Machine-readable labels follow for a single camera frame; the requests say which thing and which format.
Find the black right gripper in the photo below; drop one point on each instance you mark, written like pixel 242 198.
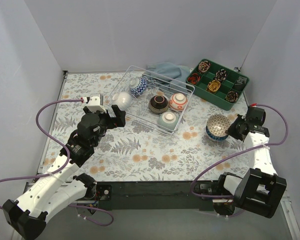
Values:
pixel 239 127

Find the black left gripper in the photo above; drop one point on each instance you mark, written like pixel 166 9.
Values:
pixel 109 118

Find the plain white ribbed bowl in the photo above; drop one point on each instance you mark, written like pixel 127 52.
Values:
pixel 122 99

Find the brown floral pattern bowl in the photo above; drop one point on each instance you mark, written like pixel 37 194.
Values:
pixel 218 125

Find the red diamond pattern bowl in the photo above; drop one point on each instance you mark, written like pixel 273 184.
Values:
pixel 215 137

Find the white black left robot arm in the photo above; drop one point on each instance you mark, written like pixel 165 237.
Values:
pixel 30 213

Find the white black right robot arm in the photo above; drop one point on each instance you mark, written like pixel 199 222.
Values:
pixel 261 189

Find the dark floral rolled tie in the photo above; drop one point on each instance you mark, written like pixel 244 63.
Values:
pixel 232 96

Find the blue white zigzag bowl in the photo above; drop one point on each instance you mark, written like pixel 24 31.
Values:
pixel 137 86

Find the black glazed bowl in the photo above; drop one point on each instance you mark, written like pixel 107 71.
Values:
pixel 158 104

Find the grey folded cloth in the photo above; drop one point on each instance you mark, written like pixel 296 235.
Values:
pixel 240 83

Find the green compartment tray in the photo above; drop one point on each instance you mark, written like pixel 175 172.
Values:
pixel 218 98

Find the pale green bowl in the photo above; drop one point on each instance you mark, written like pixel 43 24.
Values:
pixel 168 121

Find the yellow rolled tie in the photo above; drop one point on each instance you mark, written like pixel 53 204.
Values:
pixel 213 86

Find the floral patterned table mat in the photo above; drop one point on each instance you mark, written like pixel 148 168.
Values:
pixel 137 152

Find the black white rolled tie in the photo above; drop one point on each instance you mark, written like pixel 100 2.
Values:
pixel 220 75

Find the orange white floral bowl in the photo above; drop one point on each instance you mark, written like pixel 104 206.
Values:
pixel 178 102

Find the light blue cloth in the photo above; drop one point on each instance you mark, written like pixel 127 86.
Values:
pixel 170 76

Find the red black rolled tie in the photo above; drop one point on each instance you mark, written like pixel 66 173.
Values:
pixel 194 78

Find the brown patterned rolled tie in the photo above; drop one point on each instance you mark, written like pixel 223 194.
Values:
pixel 204 66

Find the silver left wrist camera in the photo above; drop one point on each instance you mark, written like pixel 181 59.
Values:
pixel 94 103

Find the white wire dish rack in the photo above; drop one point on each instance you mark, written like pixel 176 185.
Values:
pixel 139 108

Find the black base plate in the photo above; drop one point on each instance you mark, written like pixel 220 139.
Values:
pixel 131 195

